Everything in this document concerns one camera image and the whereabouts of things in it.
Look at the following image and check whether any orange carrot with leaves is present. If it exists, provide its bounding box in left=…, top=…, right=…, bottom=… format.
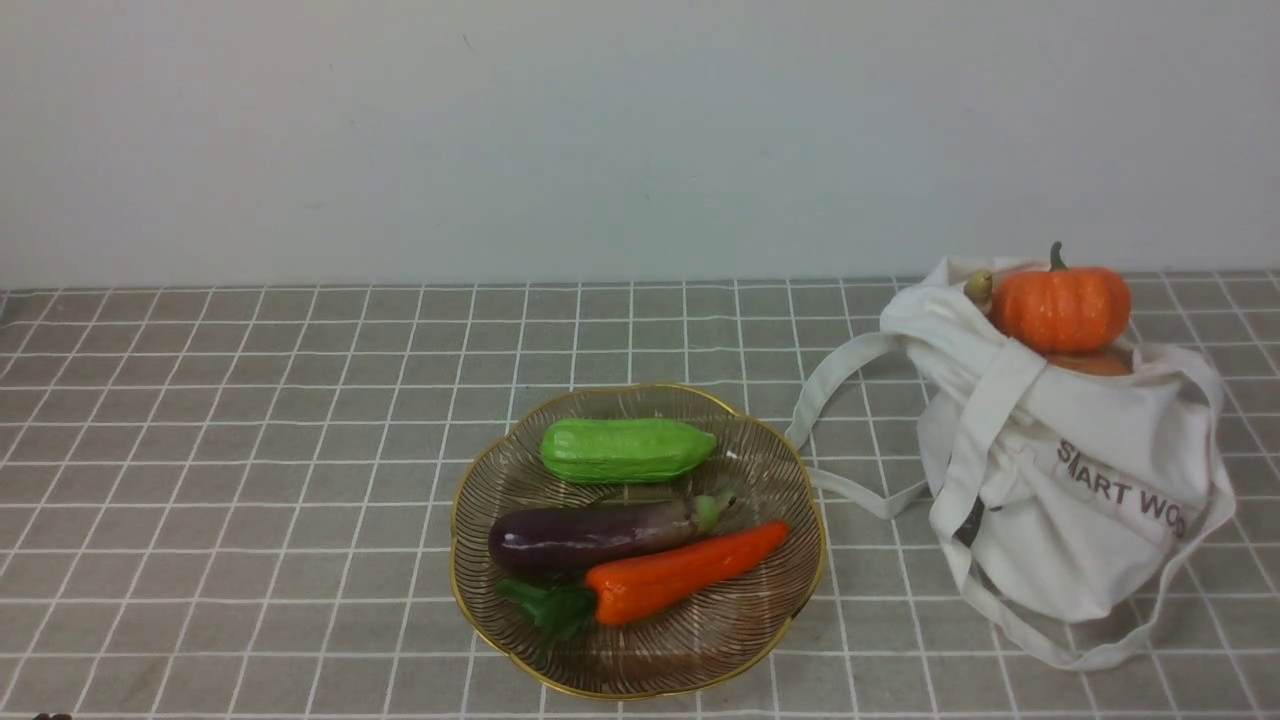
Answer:
left=495, top=521, right=790, bottom=646

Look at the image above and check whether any small orange pumpkin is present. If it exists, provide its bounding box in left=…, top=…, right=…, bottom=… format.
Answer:
left=991, top=241, right=1132, bottom=355

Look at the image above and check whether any green loofah gourd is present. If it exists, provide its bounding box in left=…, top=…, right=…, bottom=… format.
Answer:
left=540, top=416, right=718, bottom=484

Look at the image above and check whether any white cloth tote bag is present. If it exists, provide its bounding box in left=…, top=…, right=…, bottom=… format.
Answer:
left=785, top=258, right=1236, bottom=673

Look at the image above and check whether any gold rimmed glass bowl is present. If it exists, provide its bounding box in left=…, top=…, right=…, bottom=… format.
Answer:
left=449, top=384, right=827, bottom=700

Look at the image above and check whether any orange vegetable inside bag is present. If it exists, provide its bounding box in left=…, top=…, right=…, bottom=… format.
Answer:
left=1044, top=347, right=1133, bottom=377

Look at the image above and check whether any purple eggplant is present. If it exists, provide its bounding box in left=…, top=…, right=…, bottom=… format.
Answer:
left=488, top=491, right=737, bottom=583

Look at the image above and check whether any yellowish vegetable tip in bag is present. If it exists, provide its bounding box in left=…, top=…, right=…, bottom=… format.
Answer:
left=963, top=269, right=995, bottom=316

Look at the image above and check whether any grey checked tablecloth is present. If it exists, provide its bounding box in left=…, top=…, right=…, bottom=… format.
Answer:
left=1, top=270, right=1277, bottom=719

